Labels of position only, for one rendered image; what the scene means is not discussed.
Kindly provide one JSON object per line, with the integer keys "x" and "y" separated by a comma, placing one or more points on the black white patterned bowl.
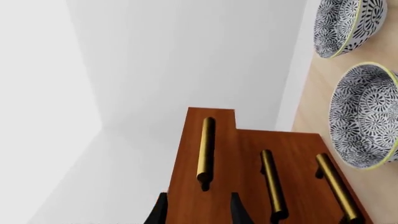
{"x": 363, "y": 116}
{"x": 339, "y": 25}

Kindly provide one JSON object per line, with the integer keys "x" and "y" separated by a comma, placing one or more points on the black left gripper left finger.
{"x": 160, "y": 213}

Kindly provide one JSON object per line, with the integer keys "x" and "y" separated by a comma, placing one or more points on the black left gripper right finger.
{"x": 238, "y": 213}

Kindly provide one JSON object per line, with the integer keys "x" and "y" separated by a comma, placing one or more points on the wooden cabinet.
{"x": 298, "y": 144}

